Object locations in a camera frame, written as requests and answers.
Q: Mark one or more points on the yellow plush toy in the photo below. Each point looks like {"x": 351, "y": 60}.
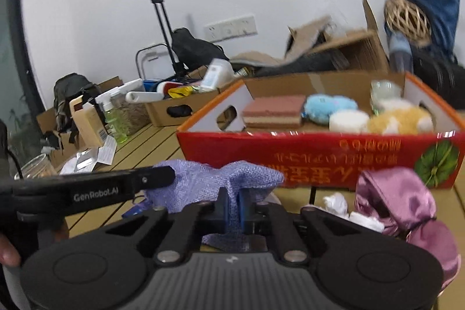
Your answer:
{"x": 399, "y": 121}

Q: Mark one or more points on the white paper leaflets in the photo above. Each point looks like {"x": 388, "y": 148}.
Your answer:
{"x": 98, "y": 154}

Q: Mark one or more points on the blue plush toy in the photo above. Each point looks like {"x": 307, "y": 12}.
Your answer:
{"x": 327, "y": 106}

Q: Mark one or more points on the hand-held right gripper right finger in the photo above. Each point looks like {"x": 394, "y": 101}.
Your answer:
{"x": 245, "y": 210}

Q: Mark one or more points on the pink layered sponge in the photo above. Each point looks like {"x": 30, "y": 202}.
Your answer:
{"x": 272, "y": 110}

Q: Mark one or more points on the green spray bottle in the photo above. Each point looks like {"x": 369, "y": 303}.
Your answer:
{"x": 116, "y": 121}

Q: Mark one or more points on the large brown cardboard box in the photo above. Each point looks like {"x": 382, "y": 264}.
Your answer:
{"x": 359, "y": 48}

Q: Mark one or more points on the white bottle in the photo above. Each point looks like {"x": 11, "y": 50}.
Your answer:
{"x": 216, "y": 74}

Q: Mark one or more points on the beige carton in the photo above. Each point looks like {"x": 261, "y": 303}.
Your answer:
{"x": 89, "y": 124}

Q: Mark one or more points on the small cardboard box with hole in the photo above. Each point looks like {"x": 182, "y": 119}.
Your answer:
{"x": 203, "y": 106}

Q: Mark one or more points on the white wall socket strip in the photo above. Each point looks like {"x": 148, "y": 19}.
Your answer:
{"x": 230, "y": 28}

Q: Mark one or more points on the small white soft toy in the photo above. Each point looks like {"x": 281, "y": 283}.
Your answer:
{"x": 338, "y": 203}

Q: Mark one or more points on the dark grey backpack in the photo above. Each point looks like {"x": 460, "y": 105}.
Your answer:
{"x": 71, "y": 92}

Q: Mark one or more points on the clear food jar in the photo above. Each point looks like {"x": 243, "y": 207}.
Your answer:
{"x": 132, "y": 110}

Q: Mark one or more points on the glass door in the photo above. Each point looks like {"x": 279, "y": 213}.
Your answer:
{"x": 9, "y": 59}

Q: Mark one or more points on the glass jar with snacks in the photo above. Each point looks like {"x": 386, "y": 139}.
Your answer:
{"x": 34, "y": 166}

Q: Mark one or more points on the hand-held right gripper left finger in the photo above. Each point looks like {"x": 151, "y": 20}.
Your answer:
{"x": 222, "y": 210}

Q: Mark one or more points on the purple satin pouch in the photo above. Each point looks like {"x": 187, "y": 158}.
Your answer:
{"x": 396, "y": 193}

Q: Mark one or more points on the red cardboard box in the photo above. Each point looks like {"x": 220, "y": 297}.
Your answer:
{"x": 308, "y": 157}

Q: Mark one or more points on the person's left hand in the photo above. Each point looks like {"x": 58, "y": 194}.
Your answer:
{"x": 9, "y": 253}

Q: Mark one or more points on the black suitcase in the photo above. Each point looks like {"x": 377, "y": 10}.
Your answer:
{"x": 439, "y": 74}

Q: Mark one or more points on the purple knit cloth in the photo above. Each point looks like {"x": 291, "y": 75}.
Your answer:
{"x": 203, "y": 179}

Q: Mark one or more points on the blue cloth bag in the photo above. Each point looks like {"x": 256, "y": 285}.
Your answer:
{"x": 436, "y": 12}

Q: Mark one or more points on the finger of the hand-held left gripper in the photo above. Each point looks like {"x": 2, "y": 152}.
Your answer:
{"x": 152, "y": 179}

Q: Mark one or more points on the white plush toy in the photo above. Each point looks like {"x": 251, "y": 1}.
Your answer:
{"x": 394, "y": 104}

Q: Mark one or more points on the wicker ball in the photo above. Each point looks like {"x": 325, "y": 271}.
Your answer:
{"x": 407, "y": 19}

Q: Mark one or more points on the clear glass ball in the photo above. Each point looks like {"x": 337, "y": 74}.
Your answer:
{"x": 385, "y": 90}

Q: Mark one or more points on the white round sponge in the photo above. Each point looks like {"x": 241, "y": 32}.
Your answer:
{"x": 348, "y": 121}

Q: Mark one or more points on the black bag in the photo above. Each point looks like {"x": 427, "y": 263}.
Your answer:
{"x": 196, "y": 46}

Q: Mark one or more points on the grey blue bottle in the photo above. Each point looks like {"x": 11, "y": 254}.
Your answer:
{"x": 399, "y": 52}

